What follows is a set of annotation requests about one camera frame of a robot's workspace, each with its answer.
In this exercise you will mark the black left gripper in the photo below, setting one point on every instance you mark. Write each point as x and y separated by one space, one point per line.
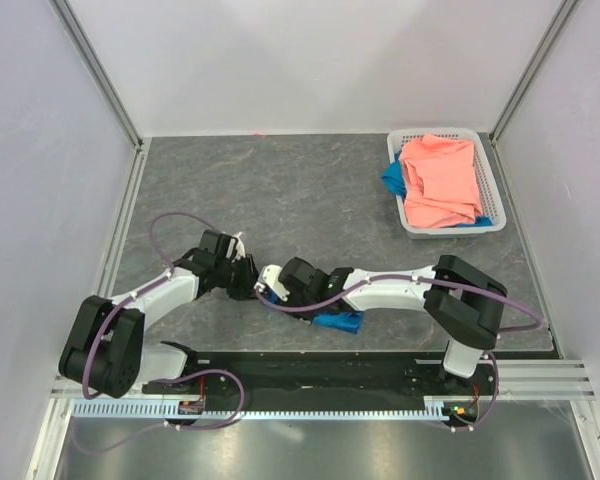
250 274

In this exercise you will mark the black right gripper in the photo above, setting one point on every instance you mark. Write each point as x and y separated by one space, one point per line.
305 316

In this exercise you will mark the blue satin napkin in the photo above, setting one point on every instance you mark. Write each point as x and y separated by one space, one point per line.
346 321

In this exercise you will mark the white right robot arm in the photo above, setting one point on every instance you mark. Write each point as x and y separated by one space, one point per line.
460 298

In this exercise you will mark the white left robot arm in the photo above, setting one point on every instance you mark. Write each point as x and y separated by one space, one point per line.
104 349

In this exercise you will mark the blue cloth in basket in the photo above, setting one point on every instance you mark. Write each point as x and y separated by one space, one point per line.
393 180

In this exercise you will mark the salmon pink cloth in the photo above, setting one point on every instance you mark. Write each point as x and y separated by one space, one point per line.
441 183

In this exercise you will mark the white plastic basket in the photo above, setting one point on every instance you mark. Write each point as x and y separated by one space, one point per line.
489 194

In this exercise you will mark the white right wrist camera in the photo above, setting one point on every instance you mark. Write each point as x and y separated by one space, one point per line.
269 281

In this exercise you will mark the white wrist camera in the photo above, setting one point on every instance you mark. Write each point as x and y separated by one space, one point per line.
269 281
237 249

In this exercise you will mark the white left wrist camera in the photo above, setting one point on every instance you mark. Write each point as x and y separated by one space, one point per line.
237 249

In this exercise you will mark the white slotted cable duct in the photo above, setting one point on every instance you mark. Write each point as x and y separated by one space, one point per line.
174 409

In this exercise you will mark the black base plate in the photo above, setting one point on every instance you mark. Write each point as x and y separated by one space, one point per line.
326 381

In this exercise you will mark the aluminium front rail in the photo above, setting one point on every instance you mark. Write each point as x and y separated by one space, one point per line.
517 377

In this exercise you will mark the left aluminium frame post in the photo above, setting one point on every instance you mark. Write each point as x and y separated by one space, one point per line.
78 36

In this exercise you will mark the aluminium frame post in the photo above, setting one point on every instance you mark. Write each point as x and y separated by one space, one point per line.
555 28
78 36

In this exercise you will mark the right aluminium frame post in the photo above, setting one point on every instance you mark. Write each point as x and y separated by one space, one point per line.
555 28

